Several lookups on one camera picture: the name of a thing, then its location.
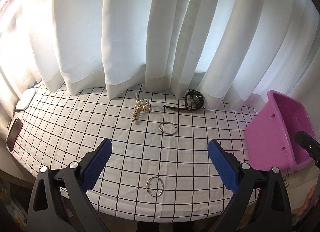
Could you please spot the white grid tablecloth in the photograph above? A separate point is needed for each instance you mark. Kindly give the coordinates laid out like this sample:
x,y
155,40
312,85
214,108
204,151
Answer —
x,y
59,128

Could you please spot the pearl hair claw clip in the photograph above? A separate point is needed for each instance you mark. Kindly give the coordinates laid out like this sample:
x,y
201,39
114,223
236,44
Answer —
x,y
141,105

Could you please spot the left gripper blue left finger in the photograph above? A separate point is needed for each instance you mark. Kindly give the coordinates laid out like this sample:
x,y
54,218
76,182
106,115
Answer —
x,y
93,163

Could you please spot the person's right hand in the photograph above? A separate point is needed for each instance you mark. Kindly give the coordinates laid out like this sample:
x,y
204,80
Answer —
x,y
308,199

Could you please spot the purple plastic tub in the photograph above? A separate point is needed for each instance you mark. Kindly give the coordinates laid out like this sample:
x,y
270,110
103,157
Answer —
x,y
270,136

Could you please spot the dark smartphone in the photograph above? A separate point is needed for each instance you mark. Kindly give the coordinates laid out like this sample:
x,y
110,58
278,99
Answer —
x,y
14,133

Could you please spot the small silver ring bangle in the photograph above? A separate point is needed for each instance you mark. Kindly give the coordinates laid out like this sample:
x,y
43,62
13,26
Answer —
x,y
168,128

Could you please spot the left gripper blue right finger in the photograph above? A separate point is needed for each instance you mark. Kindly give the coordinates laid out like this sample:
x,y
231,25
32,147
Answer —
x,y
225,164

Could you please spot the silver bangle with charm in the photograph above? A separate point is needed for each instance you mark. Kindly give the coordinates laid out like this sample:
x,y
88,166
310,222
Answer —
x,y
155,186

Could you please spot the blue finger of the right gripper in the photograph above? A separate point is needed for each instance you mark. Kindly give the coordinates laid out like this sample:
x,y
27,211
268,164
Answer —
x,y
309,144

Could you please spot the white curtain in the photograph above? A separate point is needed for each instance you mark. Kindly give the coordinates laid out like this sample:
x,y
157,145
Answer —
x,y
229,50

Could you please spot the black wristwatch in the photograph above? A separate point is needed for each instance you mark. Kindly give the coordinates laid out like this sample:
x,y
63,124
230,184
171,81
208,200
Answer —
x,y
193,101

